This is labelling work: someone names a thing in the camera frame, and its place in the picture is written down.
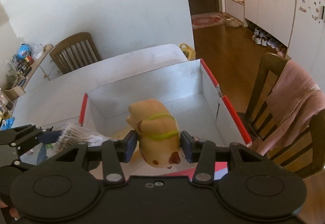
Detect wooden chair with towel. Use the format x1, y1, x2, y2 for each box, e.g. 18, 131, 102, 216
238, 53, 324, 179

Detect low wooden side cabinet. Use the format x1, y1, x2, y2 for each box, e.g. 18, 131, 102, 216
3, 45, 64, 102

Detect person's left hand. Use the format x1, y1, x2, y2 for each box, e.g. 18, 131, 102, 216
1, 197, 20, 223

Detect cotton swab pack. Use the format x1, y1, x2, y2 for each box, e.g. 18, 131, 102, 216
53, 123, 111, 152

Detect orange dog squishy toy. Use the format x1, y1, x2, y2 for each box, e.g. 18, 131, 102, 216
127, 98, 181, 168

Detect wooden chair at wall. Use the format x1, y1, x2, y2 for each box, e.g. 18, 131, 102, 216
50, 32, 102, 74

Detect pink towel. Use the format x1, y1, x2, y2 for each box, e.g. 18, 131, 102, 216
251, 59, 324, 155

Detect white wall cabinet unit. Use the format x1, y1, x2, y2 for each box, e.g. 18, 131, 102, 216
223, 0, 324, 88

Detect red cardboard box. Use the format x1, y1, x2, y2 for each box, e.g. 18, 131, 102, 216
78, 58, 252, 181

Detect blue globe toy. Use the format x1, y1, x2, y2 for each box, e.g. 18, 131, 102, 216
16, 44, 31, 60

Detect yellow bag on floor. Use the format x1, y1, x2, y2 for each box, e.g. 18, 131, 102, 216
179, 43, 196, 61

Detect blue cloth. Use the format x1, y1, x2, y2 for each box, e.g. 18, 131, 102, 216
0, 117, 15, 131

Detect red doormat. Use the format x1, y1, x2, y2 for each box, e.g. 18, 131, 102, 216
191, 13, 226, 30

